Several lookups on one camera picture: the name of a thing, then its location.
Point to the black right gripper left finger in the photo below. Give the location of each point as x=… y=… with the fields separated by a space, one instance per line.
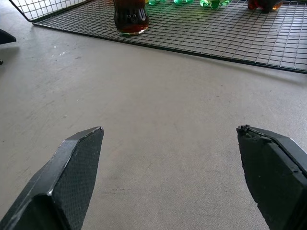
x=64 y=182

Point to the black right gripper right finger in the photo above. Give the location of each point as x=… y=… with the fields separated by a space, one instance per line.
x=273 y=177

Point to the orange soda glass bottle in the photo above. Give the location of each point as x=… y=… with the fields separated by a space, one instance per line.
x=263 y=4

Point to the dark cola glass bottle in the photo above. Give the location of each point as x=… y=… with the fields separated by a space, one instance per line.
x=131 y=16

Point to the green glass bottle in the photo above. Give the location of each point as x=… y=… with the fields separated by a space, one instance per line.
x=213 y=3
x=183 y=2
x=157 y=2

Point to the black angular object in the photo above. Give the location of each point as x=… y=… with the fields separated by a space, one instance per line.
x=6 y=37

